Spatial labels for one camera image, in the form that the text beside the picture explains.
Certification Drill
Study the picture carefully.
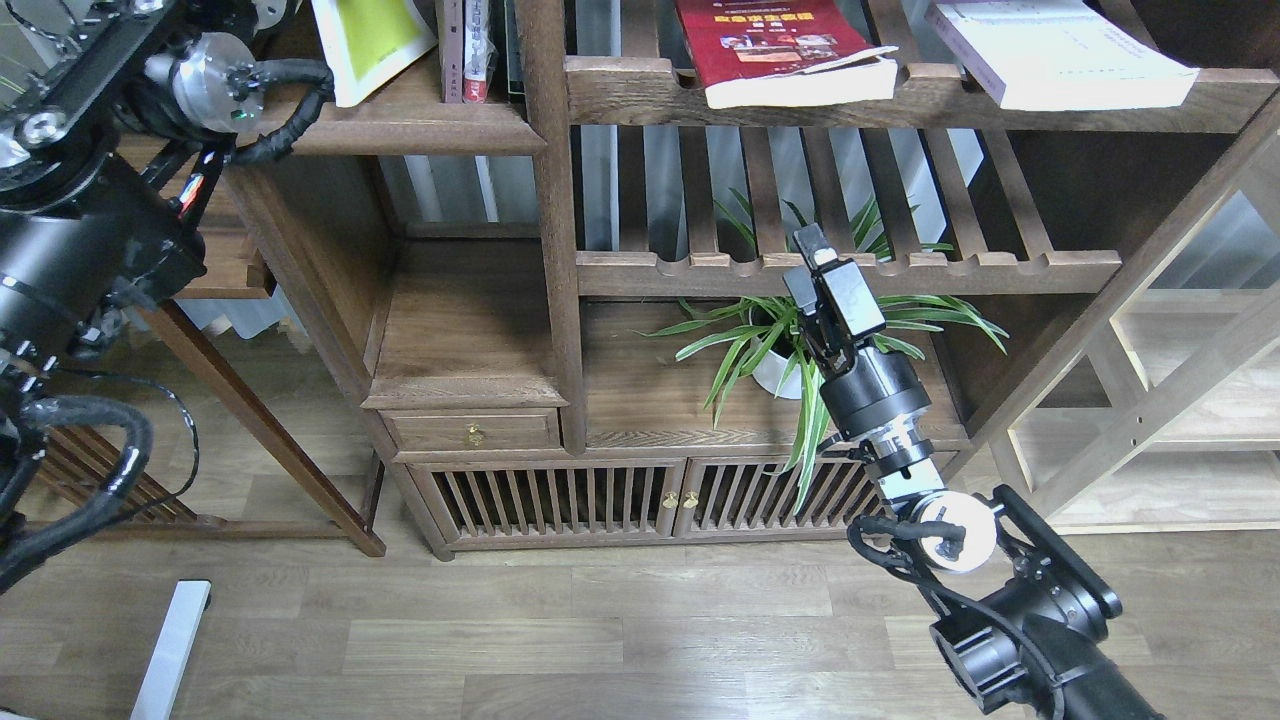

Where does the yellow green cover book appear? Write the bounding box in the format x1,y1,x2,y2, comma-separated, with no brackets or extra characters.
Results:
311,1,436,108

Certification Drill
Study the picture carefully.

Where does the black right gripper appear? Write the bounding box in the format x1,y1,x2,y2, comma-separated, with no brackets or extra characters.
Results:
783,224,933,451

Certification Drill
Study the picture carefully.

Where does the dark slatted wooden rack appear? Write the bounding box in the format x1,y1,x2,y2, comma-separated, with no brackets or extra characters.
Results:
3,379,200,573

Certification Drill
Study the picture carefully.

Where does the dark upright book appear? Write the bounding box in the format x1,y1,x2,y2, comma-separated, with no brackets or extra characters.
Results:
500,1,525,102

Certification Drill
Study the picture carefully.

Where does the white metal leg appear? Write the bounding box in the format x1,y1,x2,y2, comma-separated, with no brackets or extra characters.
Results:
131,579,212,719

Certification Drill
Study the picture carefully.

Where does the red white upright book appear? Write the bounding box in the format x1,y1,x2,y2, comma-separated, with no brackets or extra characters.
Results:
462,0,495,104

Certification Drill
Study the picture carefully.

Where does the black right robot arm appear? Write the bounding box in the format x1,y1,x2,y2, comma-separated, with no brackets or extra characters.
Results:
783,224,1157,719

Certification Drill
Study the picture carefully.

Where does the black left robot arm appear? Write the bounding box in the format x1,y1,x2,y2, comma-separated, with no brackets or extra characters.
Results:
1,1,335,588

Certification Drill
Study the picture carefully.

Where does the white lavender book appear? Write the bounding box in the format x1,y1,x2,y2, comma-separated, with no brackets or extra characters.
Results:
925,1,1199,111

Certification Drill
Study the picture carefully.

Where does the dark wooden side table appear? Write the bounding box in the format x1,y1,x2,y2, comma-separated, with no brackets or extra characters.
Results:
123,182,387,557

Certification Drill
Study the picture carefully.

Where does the dark wooden bookshelf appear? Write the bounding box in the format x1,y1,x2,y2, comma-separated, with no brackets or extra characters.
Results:
227,1,1277,560

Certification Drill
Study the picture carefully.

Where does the red cover book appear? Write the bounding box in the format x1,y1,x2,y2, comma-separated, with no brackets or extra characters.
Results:
675,1,899,110

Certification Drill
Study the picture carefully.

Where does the green spider plant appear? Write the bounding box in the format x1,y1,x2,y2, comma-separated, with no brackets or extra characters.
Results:
640,186,1010,516

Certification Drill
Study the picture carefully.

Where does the light wooden shelf unit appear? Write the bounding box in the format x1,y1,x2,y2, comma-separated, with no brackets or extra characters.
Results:
989,137,1279,533

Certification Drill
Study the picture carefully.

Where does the white plant pot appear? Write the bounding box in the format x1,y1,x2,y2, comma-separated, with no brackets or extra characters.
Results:
751,348,804,400

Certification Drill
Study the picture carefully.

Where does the maroon upright book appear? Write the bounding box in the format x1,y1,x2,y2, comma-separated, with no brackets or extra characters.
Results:
438,0,465,104

